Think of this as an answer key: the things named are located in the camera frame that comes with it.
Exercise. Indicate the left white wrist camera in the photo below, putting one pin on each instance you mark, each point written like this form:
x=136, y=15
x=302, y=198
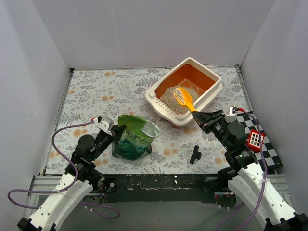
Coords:
x=103, y=123

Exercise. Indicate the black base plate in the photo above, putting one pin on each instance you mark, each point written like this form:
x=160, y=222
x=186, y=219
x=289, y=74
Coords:
x=204, y=188

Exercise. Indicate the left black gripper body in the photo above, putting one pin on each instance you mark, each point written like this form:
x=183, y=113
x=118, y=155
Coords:
x=114, y=131

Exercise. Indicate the cat litter granules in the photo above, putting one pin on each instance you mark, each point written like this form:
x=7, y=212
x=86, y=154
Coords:
x=169, y=100

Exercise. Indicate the yellow plastic scoop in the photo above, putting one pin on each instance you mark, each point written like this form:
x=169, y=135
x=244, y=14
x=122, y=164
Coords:
x=183, y=98

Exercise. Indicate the red white small block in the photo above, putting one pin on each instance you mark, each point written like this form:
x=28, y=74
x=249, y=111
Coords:
x=253, y=142

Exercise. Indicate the green litter bag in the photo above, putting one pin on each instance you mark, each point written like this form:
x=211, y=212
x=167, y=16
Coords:
x=136, y=139

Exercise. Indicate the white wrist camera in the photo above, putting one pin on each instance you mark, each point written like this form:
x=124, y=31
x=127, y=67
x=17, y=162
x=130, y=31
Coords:
x=103, y=123
x=231, y=116

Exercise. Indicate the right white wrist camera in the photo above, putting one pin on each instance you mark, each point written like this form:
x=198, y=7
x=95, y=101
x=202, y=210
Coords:
x=231, y=116

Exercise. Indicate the checkerboard calibration board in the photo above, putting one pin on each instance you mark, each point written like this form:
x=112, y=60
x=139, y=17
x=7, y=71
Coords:
x=271, y=157

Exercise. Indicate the black bag clip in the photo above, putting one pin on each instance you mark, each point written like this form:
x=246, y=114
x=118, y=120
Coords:
x=196, y=154

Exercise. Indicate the white orange litter box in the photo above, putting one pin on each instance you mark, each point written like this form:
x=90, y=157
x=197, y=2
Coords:
x=201, y=83

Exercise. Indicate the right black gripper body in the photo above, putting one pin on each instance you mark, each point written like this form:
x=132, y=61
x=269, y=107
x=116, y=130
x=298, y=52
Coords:
x=208, y=121

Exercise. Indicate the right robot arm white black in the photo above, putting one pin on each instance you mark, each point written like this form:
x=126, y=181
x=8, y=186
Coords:
x=246, y=177

